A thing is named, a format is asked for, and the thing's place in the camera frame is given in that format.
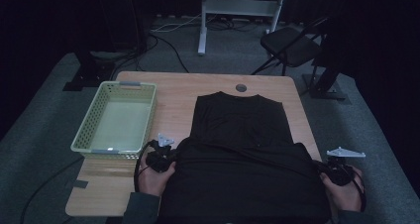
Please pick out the black stand with flat base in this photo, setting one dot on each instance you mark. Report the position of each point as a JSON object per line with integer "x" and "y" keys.
{"x": 89, "y": 73}

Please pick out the white metal stand frame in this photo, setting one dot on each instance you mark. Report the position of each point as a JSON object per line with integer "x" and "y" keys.
{"x": 237, "y": 7}

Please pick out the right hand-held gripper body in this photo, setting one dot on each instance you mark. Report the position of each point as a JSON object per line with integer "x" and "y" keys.
{"x": 341, "y": 171}

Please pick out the grey round table grommet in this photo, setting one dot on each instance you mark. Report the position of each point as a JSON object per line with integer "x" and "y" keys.
{"x": 241, "y": 88}

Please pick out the person's left hand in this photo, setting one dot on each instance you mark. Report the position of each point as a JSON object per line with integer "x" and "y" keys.
{"x": 153, "y": 182}

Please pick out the black folding chair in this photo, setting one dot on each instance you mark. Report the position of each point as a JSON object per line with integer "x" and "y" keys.
{"x": 290, "y": 45}

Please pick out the light green plastic basket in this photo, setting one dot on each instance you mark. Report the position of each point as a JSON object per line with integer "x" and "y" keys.
{"x": 117, "y": 121}

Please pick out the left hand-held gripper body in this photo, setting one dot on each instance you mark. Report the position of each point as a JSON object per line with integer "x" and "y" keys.
{"x": 160, "y": 158}

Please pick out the black stand with slanted post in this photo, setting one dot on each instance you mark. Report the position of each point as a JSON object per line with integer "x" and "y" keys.
{"x": 325, "y": 82}

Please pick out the person's right hand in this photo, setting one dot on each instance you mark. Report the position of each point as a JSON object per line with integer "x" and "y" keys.
{"x": 345, "y": 197}

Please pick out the grey tape strip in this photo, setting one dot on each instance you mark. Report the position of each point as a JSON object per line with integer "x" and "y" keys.
{"x": 80, "y": 184}

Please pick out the black garment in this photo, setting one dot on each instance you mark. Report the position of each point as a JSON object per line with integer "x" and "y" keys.
{"x": 242, "y": 168}

